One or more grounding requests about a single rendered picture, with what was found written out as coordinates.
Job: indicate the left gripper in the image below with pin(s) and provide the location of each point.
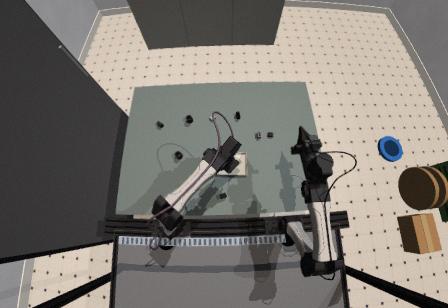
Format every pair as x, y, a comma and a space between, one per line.
232, 163

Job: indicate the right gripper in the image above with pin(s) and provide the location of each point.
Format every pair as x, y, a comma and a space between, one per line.
306, 154

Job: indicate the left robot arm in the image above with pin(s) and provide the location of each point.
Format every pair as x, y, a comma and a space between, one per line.
179, 198

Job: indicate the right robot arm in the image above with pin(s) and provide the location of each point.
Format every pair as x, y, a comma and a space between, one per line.
314, 192

